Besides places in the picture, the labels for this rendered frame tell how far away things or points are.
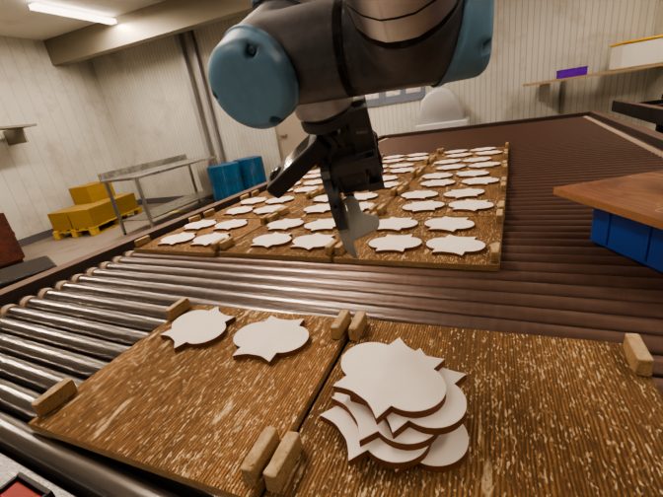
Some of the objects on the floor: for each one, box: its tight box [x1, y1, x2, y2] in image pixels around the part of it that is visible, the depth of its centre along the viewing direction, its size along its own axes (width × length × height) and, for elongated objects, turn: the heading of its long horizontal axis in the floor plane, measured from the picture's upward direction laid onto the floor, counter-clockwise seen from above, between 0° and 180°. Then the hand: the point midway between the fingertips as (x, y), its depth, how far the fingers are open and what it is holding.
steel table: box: [98, 154, 217, 235], centre depth 604 cm, size 70×190×95 cm, turn 2°
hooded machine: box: [415, 88, 470, 131], centre depth 500 cm, size 70×62×137 cm
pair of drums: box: [206, 156, 267, 202], centre depth 606 cm, size 64×106×77 cm, turn 2°
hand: (350, 226), depth 59 cm, fingers open, 14 cm apart
